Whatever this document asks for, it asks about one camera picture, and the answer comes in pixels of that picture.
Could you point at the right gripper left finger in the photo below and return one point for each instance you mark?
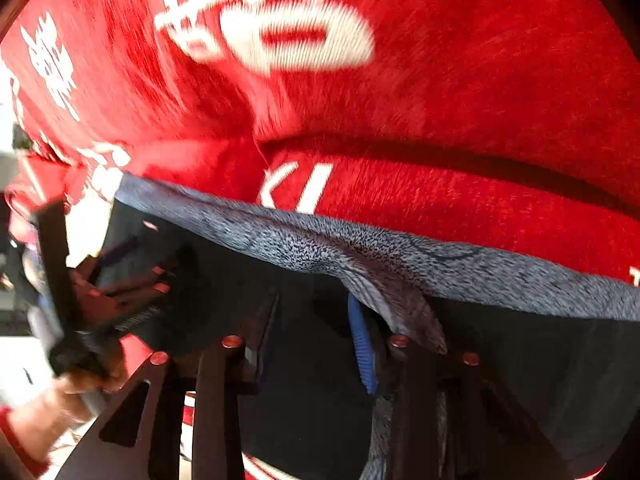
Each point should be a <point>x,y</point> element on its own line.
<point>138,434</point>

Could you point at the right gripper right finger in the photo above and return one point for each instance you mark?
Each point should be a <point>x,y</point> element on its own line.
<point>442,416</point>

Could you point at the black pants with blue trim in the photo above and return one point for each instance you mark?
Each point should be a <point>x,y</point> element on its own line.
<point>393,273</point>

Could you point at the operator left hand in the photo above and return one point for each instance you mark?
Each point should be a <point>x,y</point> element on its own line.
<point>39,423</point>

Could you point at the red quilt with white characters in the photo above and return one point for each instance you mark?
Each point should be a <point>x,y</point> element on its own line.
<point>506,124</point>

